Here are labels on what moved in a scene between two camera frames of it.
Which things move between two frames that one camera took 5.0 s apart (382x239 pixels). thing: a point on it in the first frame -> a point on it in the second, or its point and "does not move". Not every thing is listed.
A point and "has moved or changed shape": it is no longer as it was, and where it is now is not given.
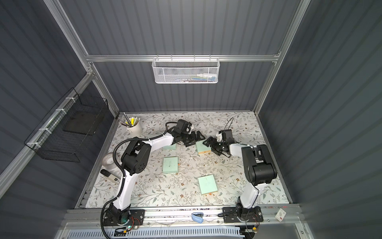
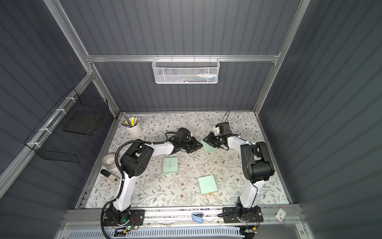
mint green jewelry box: x=201 y=148 has moved or changed shape
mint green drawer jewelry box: x=207 y=184 does not move
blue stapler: x=197 y=217 does not move
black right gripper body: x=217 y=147 -> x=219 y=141
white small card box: x=280 y=215 does not move
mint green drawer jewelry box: x=170 y=165 does not move
